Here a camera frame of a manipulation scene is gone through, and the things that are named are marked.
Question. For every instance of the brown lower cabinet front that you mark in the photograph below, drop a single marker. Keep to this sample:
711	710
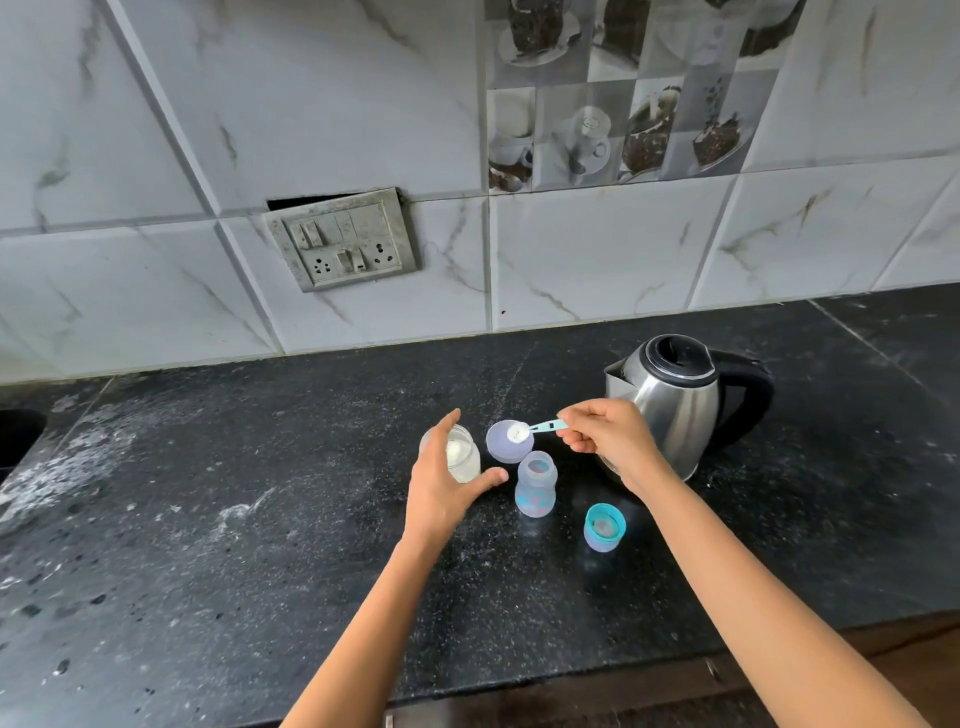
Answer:
570	694

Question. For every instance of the person's right hand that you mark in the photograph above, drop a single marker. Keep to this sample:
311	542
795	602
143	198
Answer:
615	439

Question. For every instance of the black sink basin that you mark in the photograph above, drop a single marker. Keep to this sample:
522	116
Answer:
19	442

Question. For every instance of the person's left forearm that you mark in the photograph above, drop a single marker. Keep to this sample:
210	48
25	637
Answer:
367	637

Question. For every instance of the clear baby bottle blue print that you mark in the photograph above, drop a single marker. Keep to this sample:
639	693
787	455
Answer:
535	487

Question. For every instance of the teal bottle nipple collar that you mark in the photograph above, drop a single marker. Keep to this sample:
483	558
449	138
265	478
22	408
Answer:
591	517

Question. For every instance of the grey wall switch socket panel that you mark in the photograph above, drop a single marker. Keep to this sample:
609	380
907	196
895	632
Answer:
341	241

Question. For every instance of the pale lavender jar lid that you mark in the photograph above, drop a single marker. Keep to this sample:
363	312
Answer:
498	448

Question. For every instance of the person's left hand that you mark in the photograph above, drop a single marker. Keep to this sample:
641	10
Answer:
435	495

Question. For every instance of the teal measuring scoop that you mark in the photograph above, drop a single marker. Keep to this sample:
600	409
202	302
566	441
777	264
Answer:
545	427

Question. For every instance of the person's right forearm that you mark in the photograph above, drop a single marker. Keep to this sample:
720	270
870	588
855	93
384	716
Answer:
757	600

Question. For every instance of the glass jar of white powder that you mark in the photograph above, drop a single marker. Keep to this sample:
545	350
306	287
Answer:
465	459

